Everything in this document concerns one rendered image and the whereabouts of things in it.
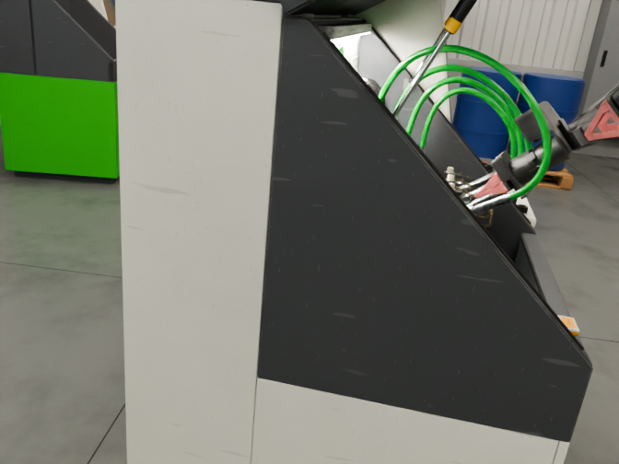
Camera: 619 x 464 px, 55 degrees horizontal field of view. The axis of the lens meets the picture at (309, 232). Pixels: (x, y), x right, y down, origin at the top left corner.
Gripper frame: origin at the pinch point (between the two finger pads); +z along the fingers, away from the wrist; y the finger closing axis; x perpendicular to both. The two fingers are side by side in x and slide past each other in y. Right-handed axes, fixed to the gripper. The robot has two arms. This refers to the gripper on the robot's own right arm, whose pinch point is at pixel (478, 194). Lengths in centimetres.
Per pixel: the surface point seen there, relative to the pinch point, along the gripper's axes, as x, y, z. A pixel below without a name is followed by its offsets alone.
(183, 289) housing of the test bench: 47, 16, 43
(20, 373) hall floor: -4, 28, 194
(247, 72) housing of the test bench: 45, 39, 7
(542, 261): -16.3, -22.7, 0.5
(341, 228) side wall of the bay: 40.1, 9.7, 11.1
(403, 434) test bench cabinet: 35, -29, 26
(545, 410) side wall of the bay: 29.2, -36.3, 1.8
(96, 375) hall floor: -20, 12, 176
